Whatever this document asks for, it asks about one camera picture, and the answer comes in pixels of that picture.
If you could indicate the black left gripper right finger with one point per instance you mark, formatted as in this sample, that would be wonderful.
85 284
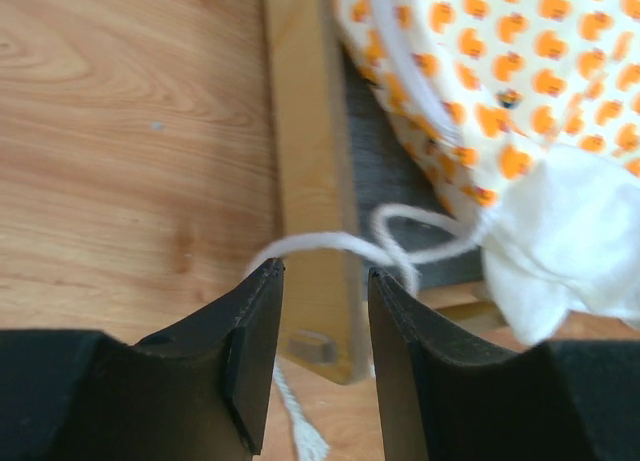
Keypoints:
447 394

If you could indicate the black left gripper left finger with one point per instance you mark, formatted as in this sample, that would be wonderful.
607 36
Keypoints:
198 389

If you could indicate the duck print bed cover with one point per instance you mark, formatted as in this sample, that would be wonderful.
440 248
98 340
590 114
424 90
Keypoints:
524 114

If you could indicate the wooden pet bed frame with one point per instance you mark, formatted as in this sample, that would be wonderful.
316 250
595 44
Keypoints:
324 325

